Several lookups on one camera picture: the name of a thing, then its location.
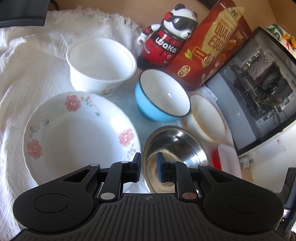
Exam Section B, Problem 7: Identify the cream yellow-rimmed bowl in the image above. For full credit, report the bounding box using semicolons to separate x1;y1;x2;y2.
185;94;226;143

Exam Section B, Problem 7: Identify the blue enamel bowl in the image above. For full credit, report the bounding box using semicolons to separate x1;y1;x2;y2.
135;69;191;123

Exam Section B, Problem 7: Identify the white paper bowl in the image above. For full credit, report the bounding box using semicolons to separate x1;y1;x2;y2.
66;36;137;96

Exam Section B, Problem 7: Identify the white foam tray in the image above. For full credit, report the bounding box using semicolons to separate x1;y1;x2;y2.
212;144;242;178

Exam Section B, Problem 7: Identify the stainless steel bowl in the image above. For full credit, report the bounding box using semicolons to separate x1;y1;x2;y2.
142;126;208;193

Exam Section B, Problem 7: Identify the floral white plate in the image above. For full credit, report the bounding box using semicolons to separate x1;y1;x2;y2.
23;92;140;185

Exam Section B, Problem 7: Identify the open computer case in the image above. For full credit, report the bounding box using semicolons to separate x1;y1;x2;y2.
206;27;295;155

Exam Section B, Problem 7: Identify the red panda robot toy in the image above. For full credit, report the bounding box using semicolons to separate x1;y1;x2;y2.
137;4;198;70

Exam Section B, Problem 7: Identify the white textured cloth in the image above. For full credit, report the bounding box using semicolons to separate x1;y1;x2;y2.
1;7;140;240

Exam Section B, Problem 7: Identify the red quail eggs bag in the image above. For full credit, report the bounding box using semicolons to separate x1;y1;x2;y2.
165;1;253;91

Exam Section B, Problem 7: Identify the floral tin can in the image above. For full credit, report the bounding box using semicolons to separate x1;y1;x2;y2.
266;24;295;52

